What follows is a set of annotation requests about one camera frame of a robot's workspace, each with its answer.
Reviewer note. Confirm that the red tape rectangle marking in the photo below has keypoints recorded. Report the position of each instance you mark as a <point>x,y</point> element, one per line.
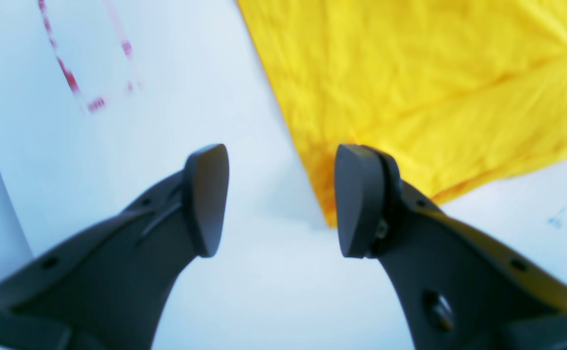
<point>93,51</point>

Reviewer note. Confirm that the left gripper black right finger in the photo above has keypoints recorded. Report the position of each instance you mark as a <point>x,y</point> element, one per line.
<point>459,288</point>

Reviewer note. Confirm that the orange t-shirt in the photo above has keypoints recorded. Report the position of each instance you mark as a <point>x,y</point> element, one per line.
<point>459,92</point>

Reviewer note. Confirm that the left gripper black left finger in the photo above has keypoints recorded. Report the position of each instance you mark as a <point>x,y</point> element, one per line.
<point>105,288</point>

